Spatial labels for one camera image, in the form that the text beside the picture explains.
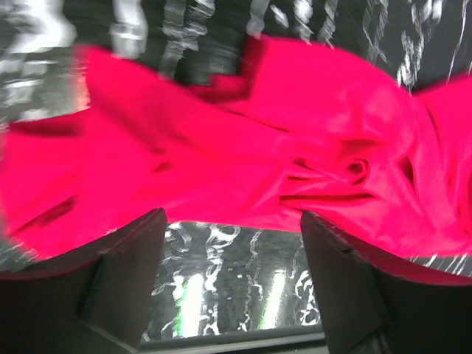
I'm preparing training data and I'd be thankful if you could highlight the crimson red polo shirt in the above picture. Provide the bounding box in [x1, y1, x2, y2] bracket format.
[1, 36, 471, 271]

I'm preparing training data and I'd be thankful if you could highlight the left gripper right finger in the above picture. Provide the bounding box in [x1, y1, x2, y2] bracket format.
[301, 212, 471, 353]

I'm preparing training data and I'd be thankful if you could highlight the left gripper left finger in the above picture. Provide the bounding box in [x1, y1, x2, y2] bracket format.
[1, 209, 167, 353]

